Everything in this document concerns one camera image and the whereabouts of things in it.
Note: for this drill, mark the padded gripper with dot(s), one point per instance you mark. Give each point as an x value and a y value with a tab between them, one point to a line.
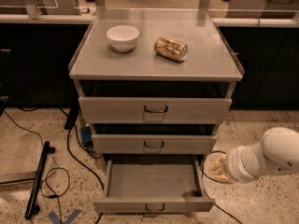
234	166

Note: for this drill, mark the grey bottom drawer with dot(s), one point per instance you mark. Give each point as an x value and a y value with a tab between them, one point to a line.
153	185

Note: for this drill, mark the grey drawer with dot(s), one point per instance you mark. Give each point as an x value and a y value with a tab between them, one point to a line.
154	110
153	185
153	144

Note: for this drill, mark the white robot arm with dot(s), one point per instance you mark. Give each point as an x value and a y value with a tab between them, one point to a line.
277	153

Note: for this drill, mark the grey drawer cabinet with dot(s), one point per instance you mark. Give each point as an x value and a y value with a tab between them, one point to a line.
210	70

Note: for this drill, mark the grey middle drawer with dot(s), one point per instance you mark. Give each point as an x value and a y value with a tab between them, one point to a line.
153	144

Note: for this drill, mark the grey top drawer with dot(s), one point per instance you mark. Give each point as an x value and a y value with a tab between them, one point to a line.
154	110

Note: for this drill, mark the crushed gold soda can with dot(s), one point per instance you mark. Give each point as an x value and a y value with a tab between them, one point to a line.
171	49

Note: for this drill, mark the blue box on floor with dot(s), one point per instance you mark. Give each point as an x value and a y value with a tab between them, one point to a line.
86	136

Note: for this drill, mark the white ceramic bowl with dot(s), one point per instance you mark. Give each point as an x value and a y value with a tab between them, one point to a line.
122	38

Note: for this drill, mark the black bar on floor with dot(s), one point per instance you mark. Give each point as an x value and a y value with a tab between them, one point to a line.
31	206

